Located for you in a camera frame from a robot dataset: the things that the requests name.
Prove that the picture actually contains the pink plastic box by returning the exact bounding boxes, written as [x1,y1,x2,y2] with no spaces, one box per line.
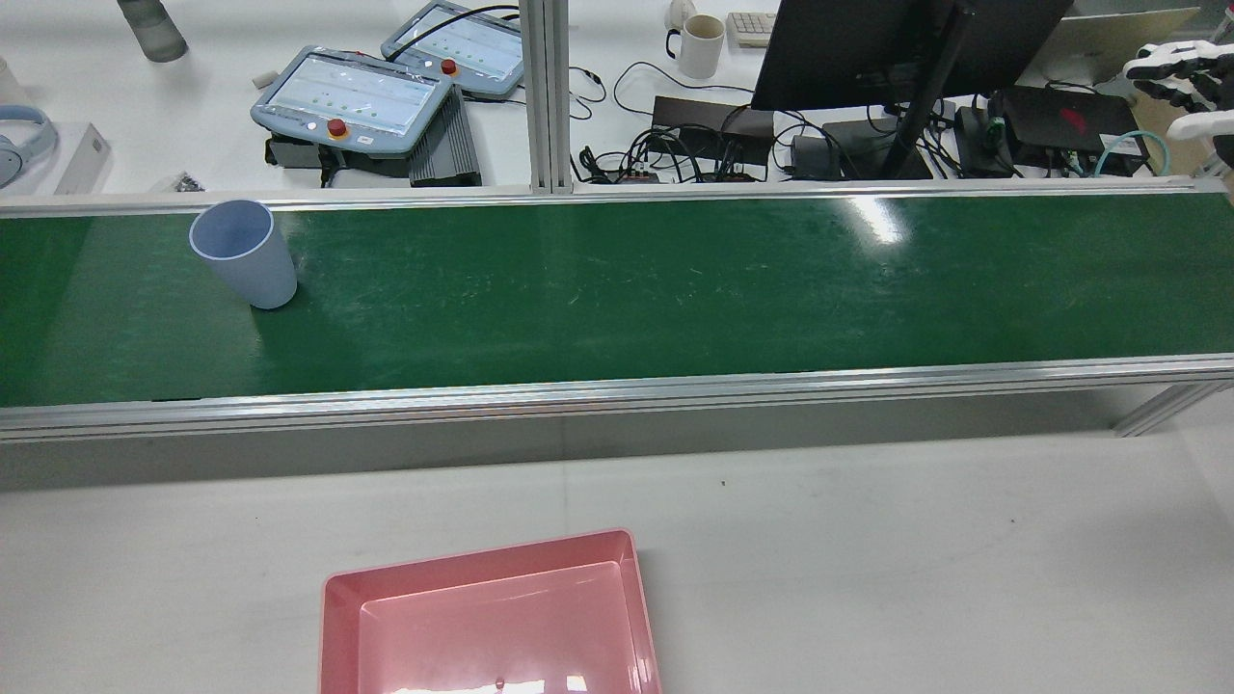
[318,527,664,694]

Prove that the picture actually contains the beige keyboard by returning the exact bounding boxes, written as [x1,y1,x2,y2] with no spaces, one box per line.
[725,11,778,49]

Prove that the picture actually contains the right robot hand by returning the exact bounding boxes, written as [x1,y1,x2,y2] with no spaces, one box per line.
[1123,40,1234,174]

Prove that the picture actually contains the white cardboard box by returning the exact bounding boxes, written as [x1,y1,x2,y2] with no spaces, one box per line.
[0,121,114,197]

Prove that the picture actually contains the green belt conveyor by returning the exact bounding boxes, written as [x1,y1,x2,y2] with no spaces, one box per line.
[0,178,1234,444]

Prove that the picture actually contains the grey-blue teach pendant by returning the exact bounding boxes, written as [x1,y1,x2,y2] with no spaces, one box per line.
[380,0,528,103]
[250,44,456,161]

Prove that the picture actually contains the black cable tangle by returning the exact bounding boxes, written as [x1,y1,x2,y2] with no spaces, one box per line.
[577,106,801,184]

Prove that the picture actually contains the black pendant cable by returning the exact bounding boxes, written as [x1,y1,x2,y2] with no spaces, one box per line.
[386,4,523,64]

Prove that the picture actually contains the blue-grey headphones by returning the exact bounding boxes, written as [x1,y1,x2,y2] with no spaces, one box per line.
[0,104,61,190]

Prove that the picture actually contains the black box with red logo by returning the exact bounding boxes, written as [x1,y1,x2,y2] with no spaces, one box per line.
[993,86,1150,176]

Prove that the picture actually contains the light blue plastic cup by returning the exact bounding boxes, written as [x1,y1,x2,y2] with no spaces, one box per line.
[188,200,298,310]

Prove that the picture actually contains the black dock box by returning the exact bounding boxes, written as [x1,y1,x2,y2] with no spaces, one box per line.
[652,94,776,161]

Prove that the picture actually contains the grey bottle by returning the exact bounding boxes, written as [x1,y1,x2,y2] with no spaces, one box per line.
[116,0,190,65]

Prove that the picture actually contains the dark finned metal box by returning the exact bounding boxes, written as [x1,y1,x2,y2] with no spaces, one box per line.
[408,85,483,188]

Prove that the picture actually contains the black Huawei monitor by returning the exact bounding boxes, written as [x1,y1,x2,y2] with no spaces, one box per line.
[750,0,1076,113]

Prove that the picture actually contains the black power brick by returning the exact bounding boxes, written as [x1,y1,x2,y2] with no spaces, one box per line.
[791,135,830,180]

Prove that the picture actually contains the teal cable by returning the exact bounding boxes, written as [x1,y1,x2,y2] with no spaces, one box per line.
[1092,129,1173,180]

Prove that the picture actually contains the aluminium profile post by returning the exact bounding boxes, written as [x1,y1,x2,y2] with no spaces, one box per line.
[518,0,577,196]

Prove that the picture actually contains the brown cardboard box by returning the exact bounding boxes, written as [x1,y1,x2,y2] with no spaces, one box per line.
[1130,82,1218,176]

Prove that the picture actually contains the white mug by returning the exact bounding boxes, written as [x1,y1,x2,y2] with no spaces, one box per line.
[664,13,727,81]

